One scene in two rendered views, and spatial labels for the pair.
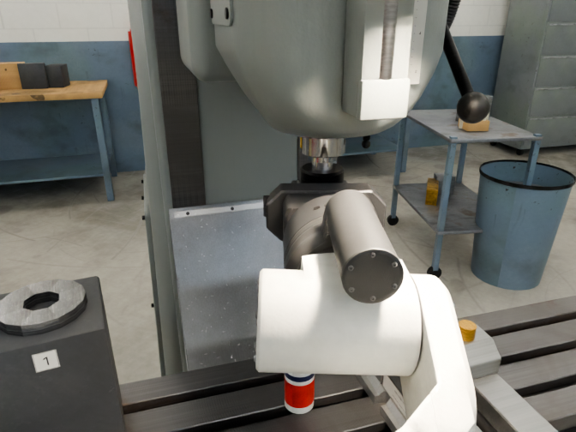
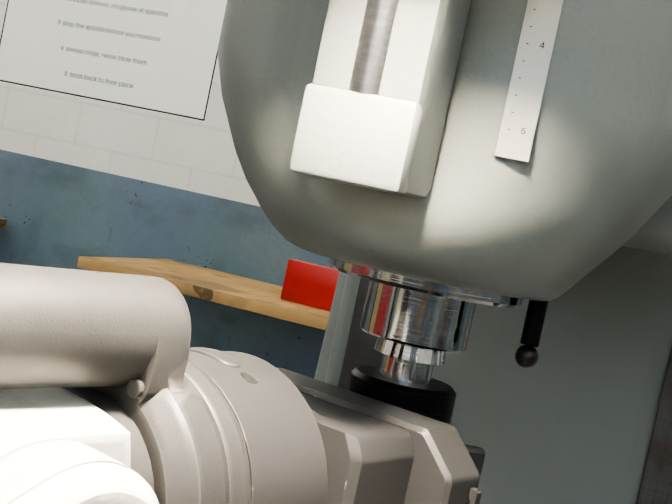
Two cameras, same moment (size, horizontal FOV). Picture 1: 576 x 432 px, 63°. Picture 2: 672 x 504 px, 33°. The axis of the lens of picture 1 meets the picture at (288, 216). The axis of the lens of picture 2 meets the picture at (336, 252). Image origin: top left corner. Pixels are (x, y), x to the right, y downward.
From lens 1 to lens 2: 31 cm
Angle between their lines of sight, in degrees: 40
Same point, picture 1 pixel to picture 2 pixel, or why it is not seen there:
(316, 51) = (300, 43)
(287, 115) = (250, 176)
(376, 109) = (327, 152)
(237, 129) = (502, 379)
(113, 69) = not seen: hidden behind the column
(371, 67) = (335, 61)
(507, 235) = not seen: outside the picture
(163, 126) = (350, 321)
